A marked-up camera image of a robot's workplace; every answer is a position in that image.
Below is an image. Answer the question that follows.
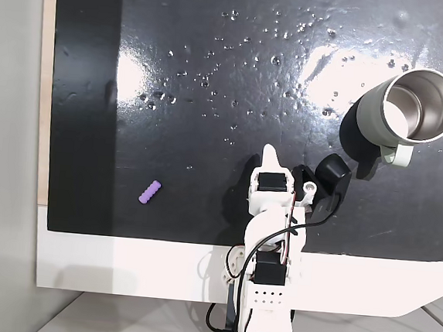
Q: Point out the black glossy mat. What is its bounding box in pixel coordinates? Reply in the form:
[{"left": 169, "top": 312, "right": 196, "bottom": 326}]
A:
[{"left": 35, "top": 0, "right": 443, "bottom": 267}]

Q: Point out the grey steel-lined mug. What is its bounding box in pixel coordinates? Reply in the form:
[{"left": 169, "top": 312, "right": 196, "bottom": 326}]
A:
[{"left": 351, "top": 63, "right": 443, "bottom": 171}]

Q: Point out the purple ribbed pen grip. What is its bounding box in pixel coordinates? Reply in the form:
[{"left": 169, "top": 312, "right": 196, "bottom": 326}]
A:
[{"left": 138, "top": 179, "right": 162, "bottom": 207}]

